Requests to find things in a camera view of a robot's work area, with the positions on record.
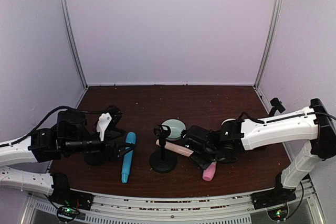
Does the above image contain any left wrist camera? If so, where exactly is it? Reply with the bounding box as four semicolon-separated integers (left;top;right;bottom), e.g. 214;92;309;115
96;105;122;142

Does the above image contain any cream toy microphone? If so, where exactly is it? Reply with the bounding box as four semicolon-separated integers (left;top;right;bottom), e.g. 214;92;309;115
164;142;194;157

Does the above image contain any black microphone stand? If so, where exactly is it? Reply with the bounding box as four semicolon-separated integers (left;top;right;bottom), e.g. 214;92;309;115
83;151;110;166
149;124;177;174
268;98;286;117

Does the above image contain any light green ceramic bowl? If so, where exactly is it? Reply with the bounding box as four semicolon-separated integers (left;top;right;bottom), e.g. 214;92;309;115
162;119;186;141

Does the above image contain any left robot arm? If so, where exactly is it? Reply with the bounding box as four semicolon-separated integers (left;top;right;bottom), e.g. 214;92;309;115
1;105;135;196

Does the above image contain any right aluminium frame post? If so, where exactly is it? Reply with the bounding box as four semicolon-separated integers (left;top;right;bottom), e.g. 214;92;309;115
254;0;283;90

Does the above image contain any aluminium frame post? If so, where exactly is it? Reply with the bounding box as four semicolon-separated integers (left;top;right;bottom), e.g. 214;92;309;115
60;0;88;89
254;0;283;90

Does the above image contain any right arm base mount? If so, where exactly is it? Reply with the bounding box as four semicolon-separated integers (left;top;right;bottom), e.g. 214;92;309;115
251;172;296;222

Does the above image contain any left aluminium frame post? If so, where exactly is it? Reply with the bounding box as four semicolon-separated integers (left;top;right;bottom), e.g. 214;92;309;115
60;0;88;89

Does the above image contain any blue toy microphone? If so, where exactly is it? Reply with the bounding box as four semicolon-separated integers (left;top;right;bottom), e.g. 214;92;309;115
121;132;137;184

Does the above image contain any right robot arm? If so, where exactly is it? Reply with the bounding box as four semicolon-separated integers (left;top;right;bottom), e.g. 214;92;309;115
181;99;335;190

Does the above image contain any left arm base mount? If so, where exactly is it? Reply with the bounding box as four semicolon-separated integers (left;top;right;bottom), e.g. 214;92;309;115
45;173;94;223

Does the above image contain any front aluminium rail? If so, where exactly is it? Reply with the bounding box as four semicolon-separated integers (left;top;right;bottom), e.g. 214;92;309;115
26;191;321;224

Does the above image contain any pink toy microphone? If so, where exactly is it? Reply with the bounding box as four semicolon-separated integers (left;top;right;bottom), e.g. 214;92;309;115
202;162;217;182

